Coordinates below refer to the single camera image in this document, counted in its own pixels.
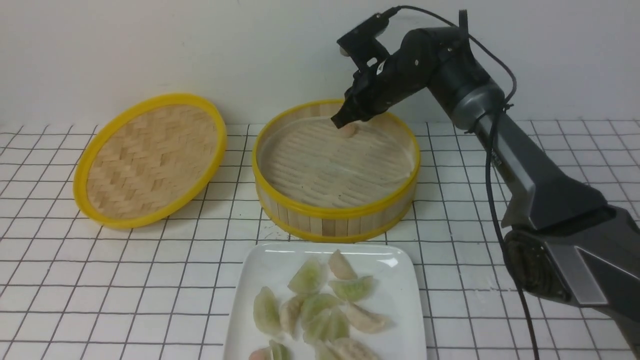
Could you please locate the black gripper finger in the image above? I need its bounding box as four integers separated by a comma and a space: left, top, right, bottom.
353, 97, 382, 122

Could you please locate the pale pink dumpling top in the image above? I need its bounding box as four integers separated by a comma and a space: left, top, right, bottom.
327, 249, 358, 281

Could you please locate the small green dumpling bottom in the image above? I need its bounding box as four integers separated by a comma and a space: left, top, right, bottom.
269, 339, 291, 360

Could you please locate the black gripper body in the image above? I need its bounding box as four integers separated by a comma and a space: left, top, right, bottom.
345, 27, 463, 113

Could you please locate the yellow-rimmed bamboo steamer basket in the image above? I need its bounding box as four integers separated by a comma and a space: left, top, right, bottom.
251, 99, 421, 243

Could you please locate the yellow-rimmed woven bamboo lid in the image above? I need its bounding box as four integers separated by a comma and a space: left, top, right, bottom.
73, 93, 227, 229

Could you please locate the pale dumpling left middle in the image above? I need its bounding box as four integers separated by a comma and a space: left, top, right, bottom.
279, 294, 307, 338

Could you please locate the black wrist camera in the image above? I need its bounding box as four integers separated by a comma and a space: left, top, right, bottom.
336, 13, 390, 72

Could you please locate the pale dumpling bottom right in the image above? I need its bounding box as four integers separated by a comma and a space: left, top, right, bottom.
313, 337, 381, 360

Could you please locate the white rectangular plate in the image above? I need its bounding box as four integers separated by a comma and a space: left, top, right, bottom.
222, 241, 429, 360

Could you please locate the black cable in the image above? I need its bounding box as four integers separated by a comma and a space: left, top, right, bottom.
382, 5, 541, 360

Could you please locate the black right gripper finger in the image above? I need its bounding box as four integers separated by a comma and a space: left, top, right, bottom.
330, 99, 358, 129

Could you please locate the pale dumpling right lower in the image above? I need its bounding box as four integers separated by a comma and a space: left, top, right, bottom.
344, 302, 393, 334

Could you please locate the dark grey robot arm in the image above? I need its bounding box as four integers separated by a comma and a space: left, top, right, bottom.
332, 26, 640, 354

